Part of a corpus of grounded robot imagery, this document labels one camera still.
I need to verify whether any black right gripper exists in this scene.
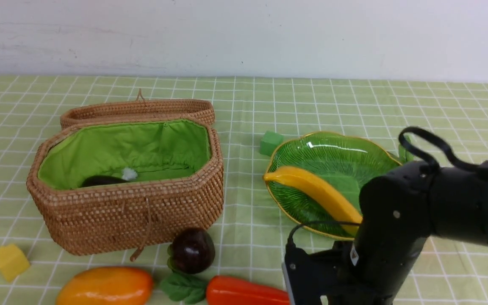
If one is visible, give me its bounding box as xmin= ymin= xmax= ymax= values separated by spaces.
xmin=327 ymin=236 xmax=428 ymax=305

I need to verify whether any yellow banana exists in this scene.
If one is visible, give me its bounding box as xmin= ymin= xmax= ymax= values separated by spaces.
xmin=263 ymin=166 xmax=363 ymax=237

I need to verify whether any red carrot with leaves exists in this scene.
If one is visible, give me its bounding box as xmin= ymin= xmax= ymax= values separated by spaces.
xmin=159 ymin=273 xmax=290 ymax=305

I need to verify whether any dark purple mangosteen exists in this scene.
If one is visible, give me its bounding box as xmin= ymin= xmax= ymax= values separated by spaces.
xmin=168 ymin=227 xmax=216 ymax=275

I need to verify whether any orange mango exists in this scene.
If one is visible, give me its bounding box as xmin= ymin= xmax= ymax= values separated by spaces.
xmin=55 ymin=266 xmax=155 ymax=305

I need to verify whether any long purple eggplant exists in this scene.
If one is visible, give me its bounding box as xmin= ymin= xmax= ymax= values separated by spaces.
xmin=80 ymin=175 xmax=129 ymax=188

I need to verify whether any white radish with leaves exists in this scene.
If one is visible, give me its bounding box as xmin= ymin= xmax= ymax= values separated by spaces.
xmin=398 ymin=135 xmax=414 ymax=164

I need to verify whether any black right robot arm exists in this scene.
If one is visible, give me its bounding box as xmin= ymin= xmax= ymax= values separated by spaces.
xmin=327 ymin=161 xmax=488 ymax=305

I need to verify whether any green glass leaf plate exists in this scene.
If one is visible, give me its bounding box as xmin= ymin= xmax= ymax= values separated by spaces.
xmin=266 ymin=131 xmax=403 ymax=241

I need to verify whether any green foam cube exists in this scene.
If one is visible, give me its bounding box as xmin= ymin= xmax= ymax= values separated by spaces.
xmin=259 ymin=130 xmax=284 ymax=157

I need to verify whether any woven rattan basket lid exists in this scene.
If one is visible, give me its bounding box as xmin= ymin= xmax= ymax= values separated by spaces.
xmin=60 ymin=90 xmax=216 ymax=129

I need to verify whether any woven rattan basket green lining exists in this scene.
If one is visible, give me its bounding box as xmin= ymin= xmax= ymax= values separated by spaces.
xmin=26 ymin=116 xmax=224 ymax=261

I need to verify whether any yellow foam cube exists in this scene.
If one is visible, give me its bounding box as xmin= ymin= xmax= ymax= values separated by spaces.
xmin=0 ymin=244 xmax=31 ymax=283

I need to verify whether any green checked tablecloth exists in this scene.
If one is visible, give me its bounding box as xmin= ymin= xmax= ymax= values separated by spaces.
xmin=0 ymin=75 xmax=488 ymax=305

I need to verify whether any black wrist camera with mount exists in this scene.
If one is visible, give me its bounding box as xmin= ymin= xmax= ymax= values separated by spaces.
xmin=282 ymin=242 xmax=356 ymax=305

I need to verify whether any black cable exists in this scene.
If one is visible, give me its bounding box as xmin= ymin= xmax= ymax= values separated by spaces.
xmin=286 ymin=126 xmax=488 ymax=250

